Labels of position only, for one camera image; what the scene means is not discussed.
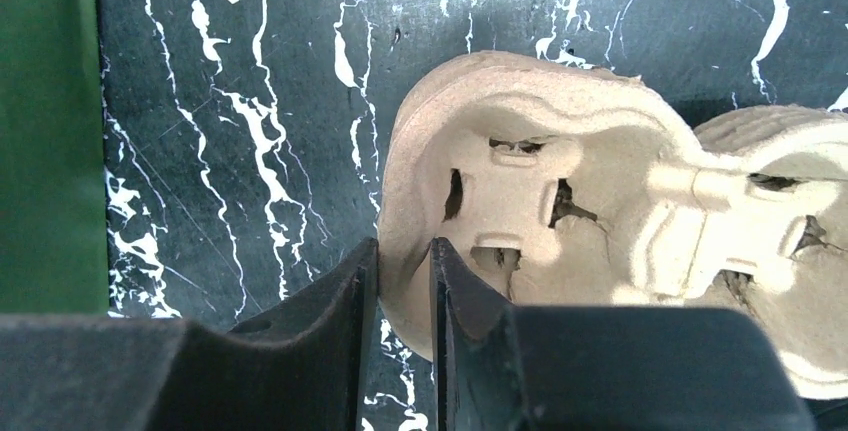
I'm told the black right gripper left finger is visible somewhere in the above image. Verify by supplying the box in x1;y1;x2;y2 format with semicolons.
1;238;377;430

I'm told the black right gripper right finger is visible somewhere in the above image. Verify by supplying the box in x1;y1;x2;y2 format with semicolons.
430;238;816;430

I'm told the green paper bag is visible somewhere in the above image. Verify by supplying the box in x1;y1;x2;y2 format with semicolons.
1;0;109;314

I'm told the stack of pulp cup carriers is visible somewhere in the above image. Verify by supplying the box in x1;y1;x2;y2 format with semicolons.
377;51;847;400

